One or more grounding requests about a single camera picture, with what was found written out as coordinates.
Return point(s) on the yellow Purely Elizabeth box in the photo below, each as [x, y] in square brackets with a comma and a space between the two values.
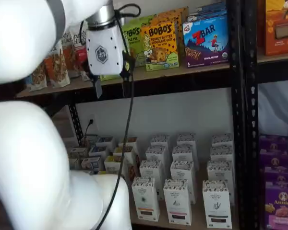
[122, 154]
[114, 165]
[129, 143]
[103, 172]

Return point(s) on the red label granola bag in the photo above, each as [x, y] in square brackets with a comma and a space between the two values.
[82, 55]

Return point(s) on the black metal shelving rack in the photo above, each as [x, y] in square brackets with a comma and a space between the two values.
[182, 79]
[252, 119]

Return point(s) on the purple Annie's box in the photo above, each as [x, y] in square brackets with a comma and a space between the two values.
[276, 159]
[282, 206]
[280, 175]
[273, 142]

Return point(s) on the white box yellow strip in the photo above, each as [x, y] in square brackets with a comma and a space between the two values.
[145, 198]
[156, 153]
[160, 141]
[151, 170]

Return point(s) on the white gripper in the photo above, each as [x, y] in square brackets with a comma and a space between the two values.
[105, 50]

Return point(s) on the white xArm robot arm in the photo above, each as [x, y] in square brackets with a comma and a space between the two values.
[26, 155]

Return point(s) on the orange snack box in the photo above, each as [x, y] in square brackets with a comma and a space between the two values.
[280, 28]

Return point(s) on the blue ZBar box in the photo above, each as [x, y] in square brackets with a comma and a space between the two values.
[206, 43]
[206, 12]

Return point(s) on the orange label granola bag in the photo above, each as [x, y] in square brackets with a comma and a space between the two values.
[57, 67]

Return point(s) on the green Bobo's apple pie box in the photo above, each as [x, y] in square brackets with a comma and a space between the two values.
[139, 20]
[133, 48]

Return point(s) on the white backdrop sheet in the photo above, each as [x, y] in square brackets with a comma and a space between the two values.
[278, 107]

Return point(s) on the yellow Bobo's peanut butter box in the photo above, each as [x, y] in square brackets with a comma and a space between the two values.
[168, 16]
[159, 48]

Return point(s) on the white box pink strip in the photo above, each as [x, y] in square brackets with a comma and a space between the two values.
[183, 170]
[177, 203]
[184, 153]
[186, 140]

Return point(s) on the blue oatmeal box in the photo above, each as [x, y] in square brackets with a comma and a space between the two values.
[105, 142]
[98, 151]
[91, 163]

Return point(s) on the white box herb print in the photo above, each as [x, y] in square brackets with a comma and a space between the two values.
[222, 140]
[221, 153]
[217, 206]
[219, 171]

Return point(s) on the white granola bag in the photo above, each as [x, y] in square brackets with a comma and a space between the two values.
[69, 43]
[38, 76]

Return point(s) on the green oatmeal box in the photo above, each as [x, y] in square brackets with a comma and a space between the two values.
[78, 152]
[91, 140]
[74, 164]

